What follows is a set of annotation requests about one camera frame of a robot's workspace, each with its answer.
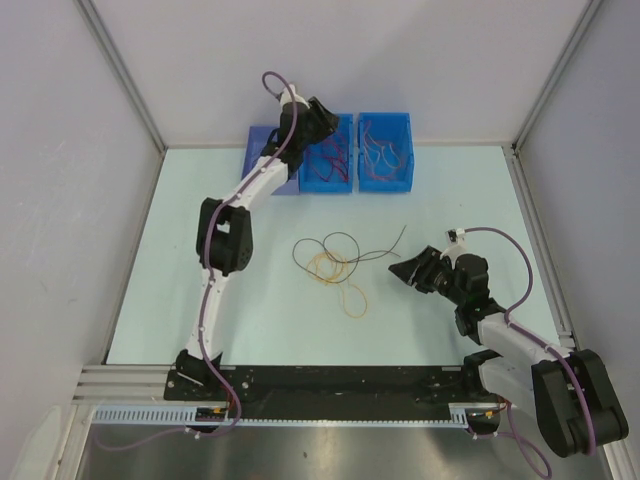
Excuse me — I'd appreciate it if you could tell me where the dark grey wire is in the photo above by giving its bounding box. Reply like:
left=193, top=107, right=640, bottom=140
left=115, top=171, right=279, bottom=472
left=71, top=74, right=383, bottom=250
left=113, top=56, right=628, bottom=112
left=292, top=224, right=409, bottom=286

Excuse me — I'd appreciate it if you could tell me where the front aluminium rail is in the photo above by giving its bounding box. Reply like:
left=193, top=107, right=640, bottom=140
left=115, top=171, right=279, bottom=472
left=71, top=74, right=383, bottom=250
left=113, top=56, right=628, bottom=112
left=73, top=365, right=170, bottom=405

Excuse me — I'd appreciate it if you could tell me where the blue bin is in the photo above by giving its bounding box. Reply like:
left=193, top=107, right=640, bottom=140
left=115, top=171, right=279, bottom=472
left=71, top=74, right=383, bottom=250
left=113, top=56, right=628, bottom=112
left=298, top=114, right=354, bottom=194
left=357, top=112, right=415, bottom=194

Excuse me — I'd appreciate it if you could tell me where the orange wire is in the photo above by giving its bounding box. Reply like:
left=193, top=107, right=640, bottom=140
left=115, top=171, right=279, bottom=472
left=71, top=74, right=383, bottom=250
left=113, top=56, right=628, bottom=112
left=306, top=250, right=370, bottom=320

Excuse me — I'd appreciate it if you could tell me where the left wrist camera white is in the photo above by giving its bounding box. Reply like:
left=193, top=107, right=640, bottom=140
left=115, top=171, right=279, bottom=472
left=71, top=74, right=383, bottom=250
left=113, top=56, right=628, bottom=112
left=278, top=83, right=309, bottom=107

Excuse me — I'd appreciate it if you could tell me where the right aluminium frame post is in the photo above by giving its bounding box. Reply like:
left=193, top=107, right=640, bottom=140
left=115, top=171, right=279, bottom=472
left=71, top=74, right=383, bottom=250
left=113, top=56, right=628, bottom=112
left=512, top=0, right=606, bottom=151

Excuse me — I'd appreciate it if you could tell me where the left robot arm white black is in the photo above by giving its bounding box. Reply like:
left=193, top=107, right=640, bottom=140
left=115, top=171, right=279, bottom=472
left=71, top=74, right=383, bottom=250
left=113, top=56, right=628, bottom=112
left=176, top=95, right=339, bottom=400

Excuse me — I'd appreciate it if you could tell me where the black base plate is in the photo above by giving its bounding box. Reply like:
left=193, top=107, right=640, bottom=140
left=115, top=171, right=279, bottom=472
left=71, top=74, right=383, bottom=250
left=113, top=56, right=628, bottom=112
left=164, top=364, right=506, bottom=421

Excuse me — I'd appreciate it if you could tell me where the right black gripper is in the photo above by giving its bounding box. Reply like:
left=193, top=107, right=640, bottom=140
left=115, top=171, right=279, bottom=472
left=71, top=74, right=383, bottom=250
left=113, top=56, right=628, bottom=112
left=388, top=245, right=466, bottom=306

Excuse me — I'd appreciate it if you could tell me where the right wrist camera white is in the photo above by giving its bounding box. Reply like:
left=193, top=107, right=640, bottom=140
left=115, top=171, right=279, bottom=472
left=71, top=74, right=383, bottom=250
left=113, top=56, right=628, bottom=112
left=440, top=228, right=468, bottom=265

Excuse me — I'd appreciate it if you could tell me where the lavender plastic bin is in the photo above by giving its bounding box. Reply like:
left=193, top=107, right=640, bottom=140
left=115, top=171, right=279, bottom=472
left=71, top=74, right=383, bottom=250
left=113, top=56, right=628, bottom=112
left=241, top=125, right=300, bottom=196

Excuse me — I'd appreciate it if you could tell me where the white slotted cable duct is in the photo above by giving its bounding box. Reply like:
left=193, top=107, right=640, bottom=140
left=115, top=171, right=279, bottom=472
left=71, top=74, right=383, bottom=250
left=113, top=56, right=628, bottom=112
left=92, top=403, right=474, bottom=429

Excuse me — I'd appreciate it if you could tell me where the yellow wire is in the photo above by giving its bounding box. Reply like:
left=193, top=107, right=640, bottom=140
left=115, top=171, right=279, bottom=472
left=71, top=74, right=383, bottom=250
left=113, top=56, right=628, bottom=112
left=362, top=129, right=405, bottom=171

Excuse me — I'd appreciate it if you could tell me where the left aluminium frame post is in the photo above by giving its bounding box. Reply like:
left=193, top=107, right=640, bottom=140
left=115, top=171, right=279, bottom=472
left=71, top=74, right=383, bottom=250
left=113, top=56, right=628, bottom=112
left=74, top=0, right=168, bottom=154

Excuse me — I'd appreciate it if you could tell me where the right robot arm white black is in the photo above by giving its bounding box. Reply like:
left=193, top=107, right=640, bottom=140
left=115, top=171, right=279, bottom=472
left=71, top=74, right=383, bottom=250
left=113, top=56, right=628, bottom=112
left=388, top=247, right=629, bottom=458

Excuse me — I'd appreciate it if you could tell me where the blue bin right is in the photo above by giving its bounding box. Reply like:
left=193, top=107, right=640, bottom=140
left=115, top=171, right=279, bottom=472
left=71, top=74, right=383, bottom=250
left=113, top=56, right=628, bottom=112
left=357, top=112, right=415, bottom=194

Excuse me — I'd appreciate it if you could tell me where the blue bin middle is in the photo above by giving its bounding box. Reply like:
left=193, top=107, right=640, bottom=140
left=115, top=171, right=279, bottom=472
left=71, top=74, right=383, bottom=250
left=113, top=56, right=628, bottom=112
left=298, top=114, right=354, bottom=194

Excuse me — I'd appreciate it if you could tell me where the right aluminium table rail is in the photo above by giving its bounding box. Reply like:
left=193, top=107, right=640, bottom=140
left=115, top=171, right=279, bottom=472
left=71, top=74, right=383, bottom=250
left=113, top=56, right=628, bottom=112
left=502, top=145, right=579, bottom=349

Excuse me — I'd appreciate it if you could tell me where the aluminium frame post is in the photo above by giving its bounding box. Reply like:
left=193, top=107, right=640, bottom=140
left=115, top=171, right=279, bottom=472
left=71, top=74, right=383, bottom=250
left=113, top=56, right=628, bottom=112
left=74, top=0, right=168, bottom=154
left=512, top=0, right=606, bottom=151

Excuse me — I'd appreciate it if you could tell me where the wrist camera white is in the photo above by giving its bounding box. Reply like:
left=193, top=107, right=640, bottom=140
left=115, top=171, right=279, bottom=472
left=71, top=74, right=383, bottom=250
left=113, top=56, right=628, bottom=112
left=440, top=228, right=468, bottom=265
left=278, top=83, right=309, bottom=107

